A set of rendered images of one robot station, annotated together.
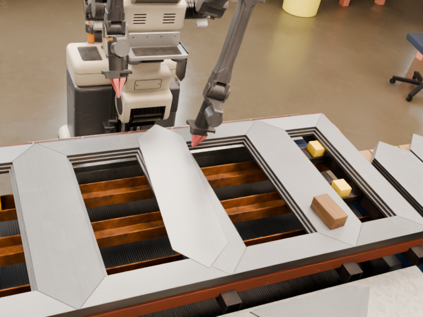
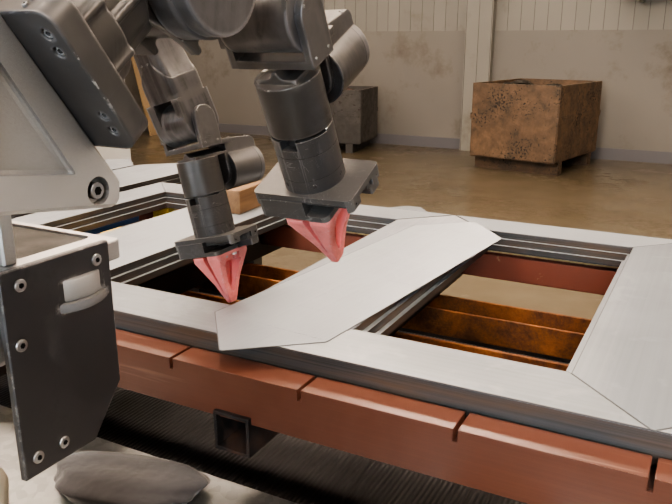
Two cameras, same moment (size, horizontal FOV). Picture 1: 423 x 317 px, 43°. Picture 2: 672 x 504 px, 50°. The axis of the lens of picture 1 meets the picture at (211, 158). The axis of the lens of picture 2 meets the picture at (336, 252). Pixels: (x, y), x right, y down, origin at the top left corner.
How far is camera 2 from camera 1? 2.45 m
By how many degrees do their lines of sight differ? 105
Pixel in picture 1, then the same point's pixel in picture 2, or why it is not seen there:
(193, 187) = (358, 262)
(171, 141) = (262, 312)
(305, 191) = not seen: hidden behind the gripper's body
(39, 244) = not seen: outside the picture
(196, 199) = (381, 254)
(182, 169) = (332, 280)
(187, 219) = (434, 247)
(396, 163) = not seen: hidden behind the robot
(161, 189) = (421, 274)
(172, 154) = (304, 298)
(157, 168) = (379, 293)
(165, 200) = (436, 265)
